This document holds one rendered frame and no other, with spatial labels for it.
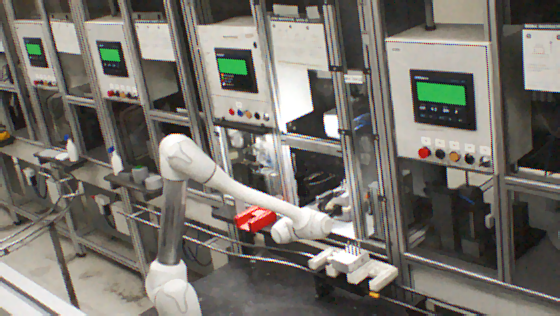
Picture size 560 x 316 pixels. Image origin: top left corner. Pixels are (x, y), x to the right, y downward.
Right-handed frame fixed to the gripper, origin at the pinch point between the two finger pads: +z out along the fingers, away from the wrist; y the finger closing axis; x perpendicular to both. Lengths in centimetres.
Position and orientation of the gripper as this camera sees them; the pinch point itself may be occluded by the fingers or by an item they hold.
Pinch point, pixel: (340, 198)
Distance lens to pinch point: 330.0
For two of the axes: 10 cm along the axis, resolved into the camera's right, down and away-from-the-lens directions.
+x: -6.9, -1.5, 7.1
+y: -1.6, -9.2, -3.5
